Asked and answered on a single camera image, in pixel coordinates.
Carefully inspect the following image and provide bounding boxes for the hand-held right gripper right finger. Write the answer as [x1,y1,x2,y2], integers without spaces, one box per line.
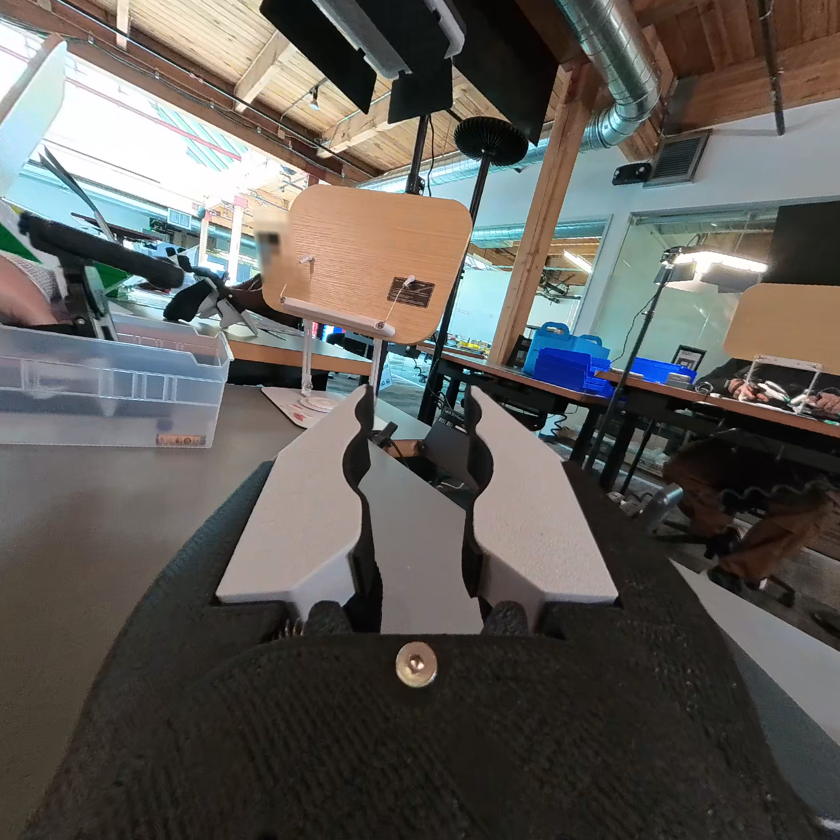
[461,386,621,607]

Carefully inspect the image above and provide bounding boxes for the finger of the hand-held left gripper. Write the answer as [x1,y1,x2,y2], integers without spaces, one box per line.
[89,266,122,343]

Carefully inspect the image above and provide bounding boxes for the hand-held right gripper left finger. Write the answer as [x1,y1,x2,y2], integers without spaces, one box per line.
[215,386,383,634]

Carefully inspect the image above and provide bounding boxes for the clear plastic storage bin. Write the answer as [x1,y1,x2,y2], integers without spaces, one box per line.
[0,308,235,450]

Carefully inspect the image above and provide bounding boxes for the person's left hand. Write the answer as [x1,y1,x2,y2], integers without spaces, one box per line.
[0,255,61,328]

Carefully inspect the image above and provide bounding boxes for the black and white robot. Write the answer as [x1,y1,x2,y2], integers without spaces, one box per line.
[147,243,261,332]

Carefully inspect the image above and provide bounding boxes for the dark flat box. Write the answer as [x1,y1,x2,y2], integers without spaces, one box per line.
[410,402,494,504]

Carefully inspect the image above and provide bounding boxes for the wooden desk with black legs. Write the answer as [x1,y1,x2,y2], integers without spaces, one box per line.
[584,367,840,494]
[420,341,616,455]

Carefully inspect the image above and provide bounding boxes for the long wooden desk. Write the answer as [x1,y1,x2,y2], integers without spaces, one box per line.
[223,328,376,379]

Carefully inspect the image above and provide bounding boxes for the flat blue plastic bin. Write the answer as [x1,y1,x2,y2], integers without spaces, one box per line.
[617,357,699,386]

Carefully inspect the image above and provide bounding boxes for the brown office chair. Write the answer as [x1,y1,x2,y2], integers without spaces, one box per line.
[663,433,840,586]

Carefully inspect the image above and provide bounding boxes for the black light stand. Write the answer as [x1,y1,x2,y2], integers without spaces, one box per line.
[584,246,770,471]

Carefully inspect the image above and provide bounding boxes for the wooden panel on white stand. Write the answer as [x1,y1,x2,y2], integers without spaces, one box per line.
[262,184,475,430]
[722,282,840,416]

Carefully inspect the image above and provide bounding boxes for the black tripod pole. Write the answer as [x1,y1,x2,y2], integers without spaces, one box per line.
[406,115,432,196]

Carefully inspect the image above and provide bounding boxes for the black round disc on pole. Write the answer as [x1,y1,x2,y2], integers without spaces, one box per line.
[416,118,530,427]

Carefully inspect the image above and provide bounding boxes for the black overhead light panel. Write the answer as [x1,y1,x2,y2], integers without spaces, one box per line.
[259,0,560,148]

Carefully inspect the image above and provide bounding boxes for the dark hanging ceiling rod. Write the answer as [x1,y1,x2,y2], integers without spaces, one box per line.
[758,0,787,137]

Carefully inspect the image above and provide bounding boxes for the blue plastic bin with handle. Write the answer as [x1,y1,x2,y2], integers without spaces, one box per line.
[525,323,616,399]

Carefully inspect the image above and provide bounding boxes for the wooden support post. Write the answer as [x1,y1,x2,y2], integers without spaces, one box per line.
[489,62,599,366]

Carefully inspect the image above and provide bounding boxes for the black wall screen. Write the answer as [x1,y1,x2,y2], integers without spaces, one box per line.
[764,200,840,287]

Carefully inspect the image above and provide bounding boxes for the grey wall vent grille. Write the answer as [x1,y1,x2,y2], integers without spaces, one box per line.
[644,130,714,189]

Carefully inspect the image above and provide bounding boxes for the wide silver air duct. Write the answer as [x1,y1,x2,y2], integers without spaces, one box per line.
[357,0,662,193]

